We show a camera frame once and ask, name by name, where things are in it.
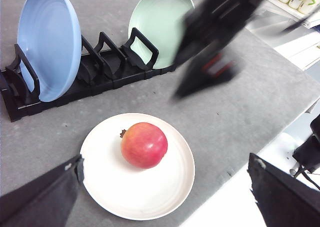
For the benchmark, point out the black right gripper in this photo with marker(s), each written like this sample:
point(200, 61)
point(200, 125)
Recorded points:
point(208, 52)

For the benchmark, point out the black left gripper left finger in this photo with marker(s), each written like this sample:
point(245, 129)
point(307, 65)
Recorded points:
point(45, 201)

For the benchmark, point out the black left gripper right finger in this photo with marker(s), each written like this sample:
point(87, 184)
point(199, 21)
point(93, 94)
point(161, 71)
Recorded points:
point(283, 200)

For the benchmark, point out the white plate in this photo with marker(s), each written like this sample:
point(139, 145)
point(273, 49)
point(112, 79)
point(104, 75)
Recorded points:
point(126, 192)

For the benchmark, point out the red pomegranate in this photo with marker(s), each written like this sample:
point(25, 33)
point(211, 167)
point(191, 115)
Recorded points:
point(143, 145)

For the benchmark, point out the green plate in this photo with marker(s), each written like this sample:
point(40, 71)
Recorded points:
point(161, 23)

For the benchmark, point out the black plate rack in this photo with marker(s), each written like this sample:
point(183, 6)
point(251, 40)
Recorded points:
point(101, 70)

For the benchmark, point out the blue plate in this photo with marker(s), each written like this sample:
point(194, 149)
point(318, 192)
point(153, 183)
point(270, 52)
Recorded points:
point(50, 34)

